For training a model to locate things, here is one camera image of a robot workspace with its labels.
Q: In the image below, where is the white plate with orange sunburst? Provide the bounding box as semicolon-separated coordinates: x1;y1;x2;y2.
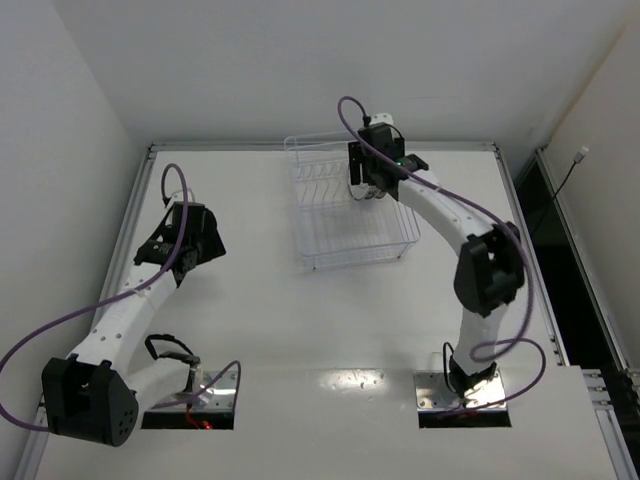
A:
365;186;387;200

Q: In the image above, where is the dark green rimmed plate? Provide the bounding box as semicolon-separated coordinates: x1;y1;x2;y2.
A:
348;172;377;201

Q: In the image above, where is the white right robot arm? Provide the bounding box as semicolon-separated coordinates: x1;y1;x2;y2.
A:
348;123;524;396

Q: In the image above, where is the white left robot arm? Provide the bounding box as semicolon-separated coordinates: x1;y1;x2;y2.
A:
41;201;226;447

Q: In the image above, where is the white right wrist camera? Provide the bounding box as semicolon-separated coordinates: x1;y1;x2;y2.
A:
368;113;394;127

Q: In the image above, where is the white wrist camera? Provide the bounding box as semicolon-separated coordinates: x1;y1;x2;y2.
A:
168;188;196;204
368;113;394;127

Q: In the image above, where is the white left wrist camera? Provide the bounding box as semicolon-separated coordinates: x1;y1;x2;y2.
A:
168;188;196;204

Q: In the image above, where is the white wire dish rack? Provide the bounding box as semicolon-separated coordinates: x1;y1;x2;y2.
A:
284;131;421;270

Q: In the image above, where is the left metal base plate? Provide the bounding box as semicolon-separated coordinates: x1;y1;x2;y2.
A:
164;369;237;412

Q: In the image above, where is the metal base plate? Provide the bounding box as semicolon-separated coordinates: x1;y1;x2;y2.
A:
413;371;508;413
164;369;237;412

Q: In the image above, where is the black hanging wall cable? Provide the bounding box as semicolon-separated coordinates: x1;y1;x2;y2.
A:
527;145;590;241

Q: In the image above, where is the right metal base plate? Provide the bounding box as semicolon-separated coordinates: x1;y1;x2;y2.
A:
413;371;508;413

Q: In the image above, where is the aluminium table frame rail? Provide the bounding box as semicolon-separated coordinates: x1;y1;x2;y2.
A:
14;142;161;480

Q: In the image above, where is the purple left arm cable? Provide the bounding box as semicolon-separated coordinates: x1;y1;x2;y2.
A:
0;163;242;432

